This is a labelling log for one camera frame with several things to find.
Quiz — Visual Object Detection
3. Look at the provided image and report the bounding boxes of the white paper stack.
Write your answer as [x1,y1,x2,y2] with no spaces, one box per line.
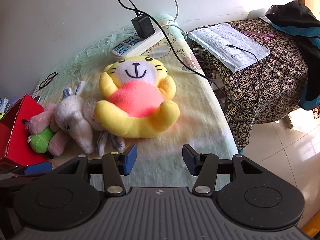
[187,23,271,73]

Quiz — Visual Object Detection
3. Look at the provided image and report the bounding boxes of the red cardboard box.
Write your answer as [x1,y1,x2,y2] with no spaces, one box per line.
[0,94,50,167]

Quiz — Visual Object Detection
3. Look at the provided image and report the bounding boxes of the white power strip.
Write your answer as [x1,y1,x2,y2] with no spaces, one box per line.
[111,26,165,57]

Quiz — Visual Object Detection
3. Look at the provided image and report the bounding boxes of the dark cloth with teal trim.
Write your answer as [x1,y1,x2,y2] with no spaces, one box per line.
[265,1,320,119]

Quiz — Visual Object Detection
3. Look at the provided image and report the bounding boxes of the pink plush bear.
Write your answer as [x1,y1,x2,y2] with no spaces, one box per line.
[27,103,69,156]

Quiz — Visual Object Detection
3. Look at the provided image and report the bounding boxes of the black charger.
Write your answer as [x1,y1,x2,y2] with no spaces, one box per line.
[132,14,156,39]

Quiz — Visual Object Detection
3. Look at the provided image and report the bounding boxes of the white plush toy striped ears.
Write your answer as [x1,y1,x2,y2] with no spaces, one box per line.
[54,81,125,157]

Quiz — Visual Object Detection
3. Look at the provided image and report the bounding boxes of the yellow tiger plush toy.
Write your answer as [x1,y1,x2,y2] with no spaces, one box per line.
[94,56,180,138]

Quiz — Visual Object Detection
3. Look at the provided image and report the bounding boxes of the black power adapter with cable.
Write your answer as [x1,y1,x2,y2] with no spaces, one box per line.
[155,0,188,39]

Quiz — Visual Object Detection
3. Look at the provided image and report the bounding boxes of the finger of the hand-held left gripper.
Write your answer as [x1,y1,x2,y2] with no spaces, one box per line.
[0,161,53,180]

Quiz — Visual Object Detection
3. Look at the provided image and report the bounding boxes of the brown patterned tablecloth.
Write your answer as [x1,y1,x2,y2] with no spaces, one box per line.
[191,19,310,150]

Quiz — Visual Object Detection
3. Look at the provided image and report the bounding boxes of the pink transparent ruler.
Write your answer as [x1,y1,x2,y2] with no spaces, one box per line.
[241,30,273,40]

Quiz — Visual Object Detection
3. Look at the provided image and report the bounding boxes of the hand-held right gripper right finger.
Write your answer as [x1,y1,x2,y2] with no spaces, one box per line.
[182,144,269,197]

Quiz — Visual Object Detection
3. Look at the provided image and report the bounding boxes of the black cable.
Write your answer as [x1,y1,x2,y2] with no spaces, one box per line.
[117,0,264,112]

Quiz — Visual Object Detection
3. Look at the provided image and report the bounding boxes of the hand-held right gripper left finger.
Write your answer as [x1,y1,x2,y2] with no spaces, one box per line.
[54,143,138,197]

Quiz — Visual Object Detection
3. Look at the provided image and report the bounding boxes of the desktop with pale cartoon cloth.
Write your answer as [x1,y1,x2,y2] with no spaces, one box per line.
[32,14,239,188]

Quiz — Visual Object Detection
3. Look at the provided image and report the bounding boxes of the black-framed glasses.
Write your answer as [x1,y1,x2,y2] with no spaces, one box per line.
[38,72,59,90]

